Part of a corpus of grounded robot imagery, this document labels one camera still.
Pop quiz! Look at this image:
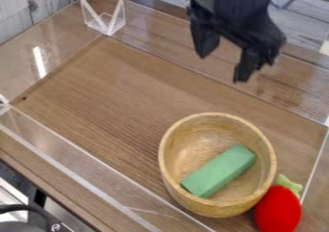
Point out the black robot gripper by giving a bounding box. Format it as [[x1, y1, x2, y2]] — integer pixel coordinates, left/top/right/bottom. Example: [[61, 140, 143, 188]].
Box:
[[185, 0, 286, 83]]

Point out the green rectangular block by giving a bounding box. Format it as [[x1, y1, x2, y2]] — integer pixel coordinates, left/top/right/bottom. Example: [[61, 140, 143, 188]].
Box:
[[180, 144, 256, 198]]

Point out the brown wooden bowl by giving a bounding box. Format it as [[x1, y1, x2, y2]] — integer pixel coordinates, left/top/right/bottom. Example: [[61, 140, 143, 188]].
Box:
[[157, 113, 276, 218]]

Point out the red plush strawberry toy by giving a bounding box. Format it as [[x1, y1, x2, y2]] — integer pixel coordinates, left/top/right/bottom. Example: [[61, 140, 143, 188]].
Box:
[[254, 174, 303, 232]]

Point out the clear acrylic corner bracket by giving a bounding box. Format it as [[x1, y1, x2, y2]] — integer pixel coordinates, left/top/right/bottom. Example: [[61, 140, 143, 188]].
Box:
[[80, 0, 125, 36]]

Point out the clear acrylic tray wall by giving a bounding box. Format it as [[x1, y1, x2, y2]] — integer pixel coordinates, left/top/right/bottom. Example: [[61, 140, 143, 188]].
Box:
[[0, 94, 213, 232]]

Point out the black cable on floor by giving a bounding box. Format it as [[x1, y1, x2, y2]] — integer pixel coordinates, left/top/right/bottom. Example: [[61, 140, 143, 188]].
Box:
[[0, 203, 52, 232]]

